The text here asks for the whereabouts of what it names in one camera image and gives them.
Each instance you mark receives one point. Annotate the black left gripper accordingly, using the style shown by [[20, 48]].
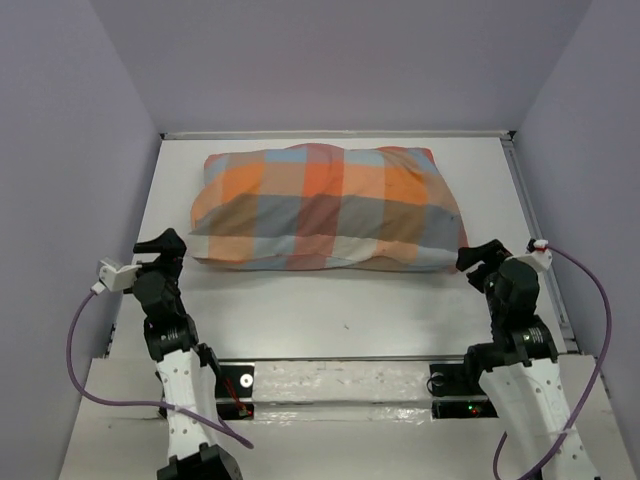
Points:
[[171, 249]]

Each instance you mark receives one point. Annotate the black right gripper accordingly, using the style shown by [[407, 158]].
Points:
[[491, 253]]

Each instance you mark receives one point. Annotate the multicolour patchwork pillowcase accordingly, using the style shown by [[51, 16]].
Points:
[[318, 206]]

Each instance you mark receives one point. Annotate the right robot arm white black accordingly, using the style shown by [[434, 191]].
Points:
[[519, 369]]

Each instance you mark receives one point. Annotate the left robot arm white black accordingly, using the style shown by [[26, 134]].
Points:
[[186, 367]]

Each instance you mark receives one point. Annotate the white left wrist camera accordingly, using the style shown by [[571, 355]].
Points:
[[114, 276]]

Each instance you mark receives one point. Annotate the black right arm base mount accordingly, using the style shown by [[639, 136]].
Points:
[[454, 397]]

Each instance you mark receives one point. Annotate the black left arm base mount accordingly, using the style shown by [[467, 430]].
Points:
[[233, 391]]

